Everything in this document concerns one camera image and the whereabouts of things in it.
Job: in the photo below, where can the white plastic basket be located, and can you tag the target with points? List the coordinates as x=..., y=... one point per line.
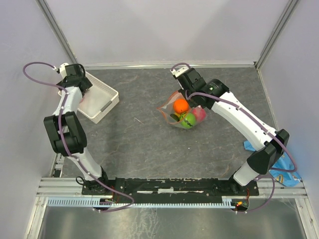
x=98, y=100

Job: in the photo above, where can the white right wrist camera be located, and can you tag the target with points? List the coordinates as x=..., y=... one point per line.
x=177, y=72

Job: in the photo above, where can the clear zip top bag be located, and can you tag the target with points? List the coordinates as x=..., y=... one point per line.
x=167, y=108

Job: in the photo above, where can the light blue cable duct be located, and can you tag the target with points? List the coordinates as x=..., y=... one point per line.
x=98, y=203

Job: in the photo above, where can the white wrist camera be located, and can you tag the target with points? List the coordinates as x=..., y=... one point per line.
x=177, y=72
x=61, y=69

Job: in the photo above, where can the dark green avocado toy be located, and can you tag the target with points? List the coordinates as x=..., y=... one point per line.
x=175, y=117

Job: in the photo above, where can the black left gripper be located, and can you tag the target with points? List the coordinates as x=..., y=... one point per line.
x=87, y=83

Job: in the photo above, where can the blue patterned cloth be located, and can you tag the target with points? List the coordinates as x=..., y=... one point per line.
x=288, y=179

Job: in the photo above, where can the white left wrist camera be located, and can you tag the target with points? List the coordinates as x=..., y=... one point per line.
x=61, y=69

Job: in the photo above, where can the green watermelon toy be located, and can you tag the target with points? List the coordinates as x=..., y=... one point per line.
x=187, y=120

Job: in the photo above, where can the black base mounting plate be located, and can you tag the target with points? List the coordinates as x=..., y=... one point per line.
x=206, y=190

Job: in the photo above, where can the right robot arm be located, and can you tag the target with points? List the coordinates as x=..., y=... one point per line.
x=269, y=143

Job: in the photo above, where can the orange toy fruit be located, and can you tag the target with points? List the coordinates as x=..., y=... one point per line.
x=180, y=106

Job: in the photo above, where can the red apple toy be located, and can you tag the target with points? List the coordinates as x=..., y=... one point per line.
x=199, y=113

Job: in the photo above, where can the aluminium frame rail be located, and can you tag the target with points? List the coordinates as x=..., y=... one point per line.
x=67, y=187

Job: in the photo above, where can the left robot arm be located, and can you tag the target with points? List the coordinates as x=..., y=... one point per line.
x=66, y=133

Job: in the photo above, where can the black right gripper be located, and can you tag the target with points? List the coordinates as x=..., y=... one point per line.
x=183, y=93

